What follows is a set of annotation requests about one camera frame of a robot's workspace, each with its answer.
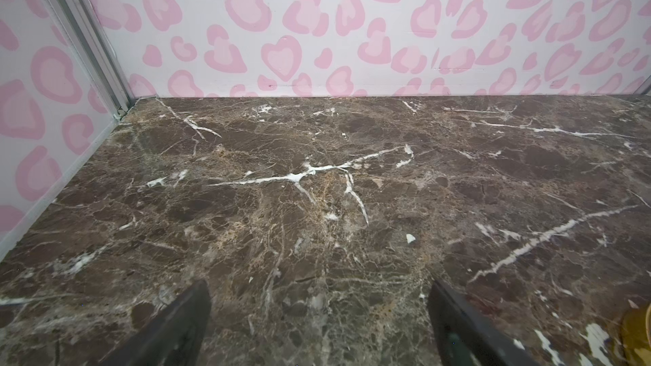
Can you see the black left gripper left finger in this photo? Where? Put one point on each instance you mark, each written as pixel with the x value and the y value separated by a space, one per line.
pixel 173 337

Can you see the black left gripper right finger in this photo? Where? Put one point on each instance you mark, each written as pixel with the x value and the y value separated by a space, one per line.
pixel 464 336

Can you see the gold wire wine glass rack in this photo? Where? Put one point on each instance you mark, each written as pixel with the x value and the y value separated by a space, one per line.
pixel 635 335

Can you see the aluminium enclosure frame strut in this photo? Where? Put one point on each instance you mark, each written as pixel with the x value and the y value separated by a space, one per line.
pixel 82 27

